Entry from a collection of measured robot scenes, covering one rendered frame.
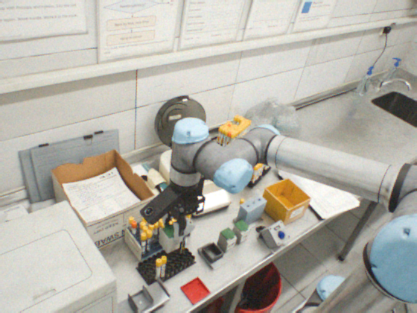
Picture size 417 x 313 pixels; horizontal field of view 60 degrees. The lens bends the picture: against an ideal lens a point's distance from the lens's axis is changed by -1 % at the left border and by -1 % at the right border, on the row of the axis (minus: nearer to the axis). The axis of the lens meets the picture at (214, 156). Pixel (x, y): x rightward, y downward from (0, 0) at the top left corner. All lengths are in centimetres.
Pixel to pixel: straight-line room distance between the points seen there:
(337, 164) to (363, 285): 22
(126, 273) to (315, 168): 70
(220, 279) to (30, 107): 80
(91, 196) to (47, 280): 54
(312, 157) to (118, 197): 78
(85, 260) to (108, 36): 70
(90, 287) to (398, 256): 58
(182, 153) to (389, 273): 45
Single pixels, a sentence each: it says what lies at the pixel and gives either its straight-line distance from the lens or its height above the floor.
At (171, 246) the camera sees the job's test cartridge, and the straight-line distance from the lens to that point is 101.
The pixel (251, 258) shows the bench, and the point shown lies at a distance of 129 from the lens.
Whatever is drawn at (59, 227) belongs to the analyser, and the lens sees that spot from 93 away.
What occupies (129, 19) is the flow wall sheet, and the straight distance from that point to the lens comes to 125.
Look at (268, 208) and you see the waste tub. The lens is 142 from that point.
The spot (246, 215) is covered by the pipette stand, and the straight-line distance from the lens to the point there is 130.
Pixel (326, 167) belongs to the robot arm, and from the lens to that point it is 74.
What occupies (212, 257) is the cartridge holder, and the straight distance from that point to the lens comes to 124.
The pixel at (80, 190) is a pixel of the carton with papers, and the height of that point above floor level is 94.
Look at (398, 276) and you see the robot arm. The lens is 60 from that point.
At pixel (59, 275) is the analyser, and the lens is 85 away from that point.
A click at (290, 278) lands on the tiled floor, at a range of 241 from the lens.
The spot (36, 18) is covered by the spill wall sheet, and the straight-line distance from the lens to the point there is 115.
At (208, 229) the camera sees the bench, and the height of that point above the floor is 88.
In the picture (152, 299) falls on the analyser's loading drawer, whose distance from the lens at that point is 107.
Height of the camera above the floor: 188
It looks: 38 degrees down
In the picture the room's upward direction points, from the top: 11 degrees clockwise
